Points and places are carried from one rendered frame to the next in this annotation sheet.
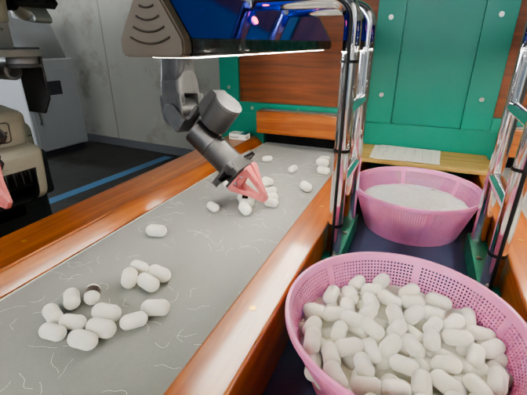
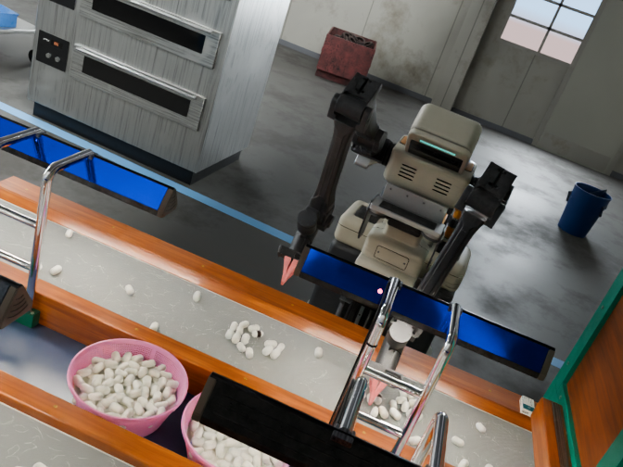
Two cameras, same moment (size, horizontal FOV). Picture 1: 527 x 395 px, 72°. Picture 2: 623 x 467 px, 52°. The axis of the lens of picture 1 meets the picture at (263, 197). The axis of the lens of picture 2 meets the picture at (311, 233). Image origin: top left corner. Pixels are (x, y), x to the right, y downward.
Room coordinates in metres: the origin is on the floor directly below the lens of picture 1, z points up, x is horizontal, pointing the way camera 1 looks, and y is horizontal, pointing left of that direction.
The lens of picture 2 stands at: (0.03, -1.19, 1.77)
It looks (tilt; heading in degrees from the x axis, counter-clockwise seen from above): 25 degrees down; 74
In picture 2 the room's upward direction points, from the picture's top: 20 degrees clockwise
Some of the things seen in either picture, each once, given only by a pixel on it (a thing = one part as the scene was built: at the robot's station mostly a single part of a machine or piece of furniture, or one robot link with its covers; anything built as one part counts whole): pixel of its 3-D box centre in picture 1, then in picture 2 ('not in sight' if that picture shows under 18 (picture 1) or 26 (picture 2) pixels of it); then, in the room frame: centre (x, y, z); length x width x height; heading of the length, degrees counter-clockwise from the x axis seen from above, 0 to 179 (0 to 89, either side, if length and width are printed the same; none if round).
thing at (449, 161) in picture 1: (419, 157); not in sight; (0.93, -0.42, 0.77); 0.33 x 0.15 x 0.01; 67
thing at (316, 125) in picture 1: (303, 123); (550, 445); (1.11, -0.13, 0.83); 0.30 x 0.06 x 0.07; 67
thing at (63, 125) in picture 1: (33, 85); not in sight; (3.80, 2.34, 0.66); 0.67 x 0.57 x 1.33; 62
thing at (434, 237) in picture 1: (412, 204); not in sight; (0.73, -0.33, 0.72); 0.27 x 0.27 x 0.10
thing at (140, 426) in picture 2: not in sight; (126, 391); (0.07, -0.05, 0.72); 0.27 x 0.27 x 0.10
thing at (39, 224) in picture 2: not in sight; (31, 225); (-0.24, 0.30, 0.90); 0.20 x 0.19 x 0.45; 157
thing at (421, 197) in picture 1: (411, 209); not in sight; (0.73, -0.33, 0.71); 0.22 x 0.22 x 0.06
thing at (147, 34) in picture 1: (267, 29); (422, 307); (0.68, -0.01, 1.08); 0.62 x 0.08 x 0.07; 157
